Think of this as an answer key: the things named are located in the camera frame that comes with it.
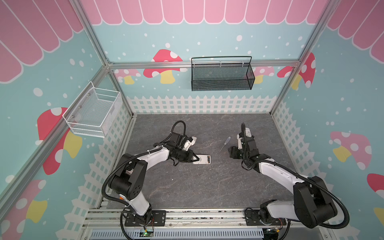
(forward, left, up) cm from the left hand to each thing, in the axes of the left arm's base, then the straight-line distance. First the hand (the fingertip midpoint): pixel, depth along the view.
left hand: (196, 162), depth 87 cm
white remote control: (+4, -4, -4) cm, 7 cm away
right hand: (+9, -21, +2) cm, 23 cm away
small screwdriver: (+18, -20, -6) cm, 28 cm away
